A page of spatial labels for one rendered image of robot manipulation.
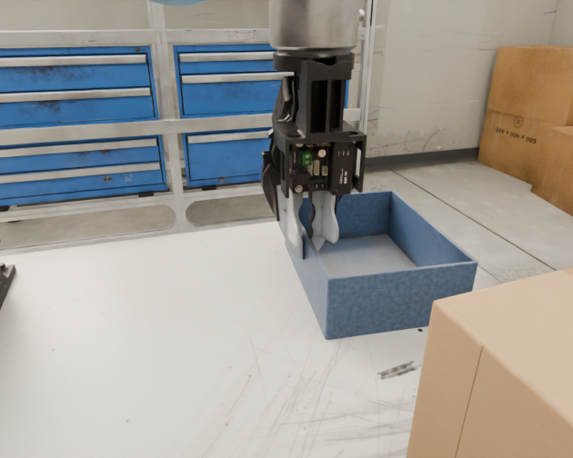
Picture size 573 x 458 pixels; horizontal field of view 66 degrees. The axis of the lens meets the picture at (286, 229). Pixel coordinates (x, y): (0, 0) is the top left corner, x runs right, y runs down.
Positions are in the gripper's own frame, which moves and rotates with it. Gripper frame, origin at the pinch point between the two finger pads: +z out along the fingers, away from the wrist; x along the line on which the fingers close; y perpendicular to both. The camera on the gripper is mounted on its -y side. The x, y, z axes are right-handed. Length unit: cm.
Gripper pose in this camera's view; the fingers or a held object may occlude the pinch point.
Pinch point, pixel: (304, 244)
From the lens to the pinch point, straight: 49.1
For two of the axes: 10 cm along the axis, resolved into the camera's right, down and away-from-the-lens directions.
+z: 0.0, 9.0, 4.4
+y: 2.0, 4.3, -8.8
